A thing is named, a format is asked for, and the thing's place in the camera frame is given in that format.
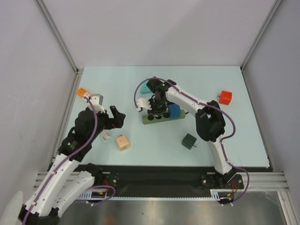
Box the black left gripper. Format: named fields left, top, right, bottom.
left=88, top=105, right=125, bottom=142

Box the blue cube socket adapter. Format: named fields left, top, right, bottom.
left=168, top=104, right=181, bottom=119

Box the beige cube socket adapter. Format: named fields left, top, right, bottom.
left=116, top=135, right=130, bottom=151

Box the orange power strip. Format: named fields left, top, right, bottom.
left=76, top=87, right=92, bottom=98

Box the red cube socket adapter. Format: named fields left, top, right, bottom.
left=218, top=90, right=233, bottom=105

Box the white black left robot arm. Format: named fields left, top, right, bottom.
left=18, top=106, right=126, bottom=225

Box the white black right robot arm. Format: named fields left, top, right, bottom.
left=139, top=77, right=236, bottom=188

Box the green power strip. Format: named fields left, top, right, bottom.
left=142, top=110, right=186, bottom=125

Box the teal mountain-shaped power strip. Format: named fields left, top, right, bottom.
left=139, top=76, right=156, bottom=94

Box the dark green cube socket adapter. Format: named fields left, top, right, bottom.
left=181, top=133, right=197, bottom=150

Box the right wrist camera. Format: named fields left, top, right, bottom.
left=135, top=98, right=152, bottom=112

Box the white cord of orange strip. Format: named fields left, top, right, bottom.
left=101, top=130, right=112, bottom=143

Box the white cable duct rail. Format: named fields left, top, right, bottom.
left=76, top=189, right=234, bottom=203

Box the left aluminium frame post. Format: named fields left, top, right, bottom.
left=34, top=0, right=79, bottom=75

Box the aluminium frame post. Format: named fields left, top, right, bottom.
left=34, top=0, right=79, bottom=75
left=240, top=0, right=284, bottom=72

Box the right aluminium frame post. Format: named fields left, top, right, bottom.
left=240, top=0, right=284, bottom=72

